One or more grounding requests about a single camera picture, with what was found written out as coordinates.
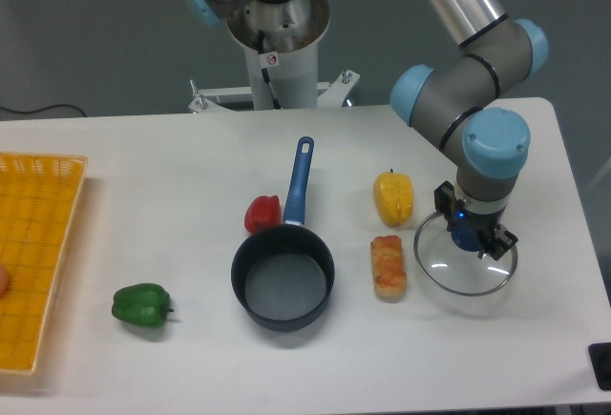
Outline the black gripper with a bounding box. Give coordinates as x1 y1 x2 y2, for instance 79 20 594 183
433 181 517 260

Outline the glass lid with blue knob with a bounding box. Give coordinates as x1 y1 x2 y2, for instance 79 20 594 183
413 212 518 297

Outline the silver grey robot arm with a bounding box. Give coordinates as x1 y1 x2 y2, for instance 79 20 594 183
185 0 549 259

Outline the yellow bell pepper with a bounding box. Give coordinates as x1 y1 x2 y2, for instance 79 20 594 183
373 170 414 227

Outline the toasted bread loaf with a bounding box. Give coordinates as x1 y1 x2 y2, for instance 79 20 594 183
370 236 407 301

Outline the black table grommet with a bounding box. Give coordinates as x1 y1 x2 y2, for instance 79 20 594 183
588 342 611 391

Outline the dark blue saucepan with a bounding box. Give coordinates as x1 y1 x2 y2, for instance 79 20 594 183
231 136 335 332

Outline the red bell pepper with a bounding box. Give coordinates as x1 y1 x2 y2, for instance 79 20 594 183
244 196 282 234

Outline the green bell pepper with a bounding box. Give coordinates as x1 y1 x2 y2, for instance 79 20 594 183
111 283 174 328

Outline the yellow woven basket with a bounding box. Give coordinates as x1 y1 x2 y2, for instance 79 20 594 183
1 152 88 375

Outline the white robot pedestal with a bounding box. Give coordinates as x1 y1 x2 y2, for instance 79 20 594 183
188 0 360 114

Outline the black cable on floor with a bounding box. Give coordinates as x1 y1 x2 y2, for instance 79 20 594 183
0 103 88 117

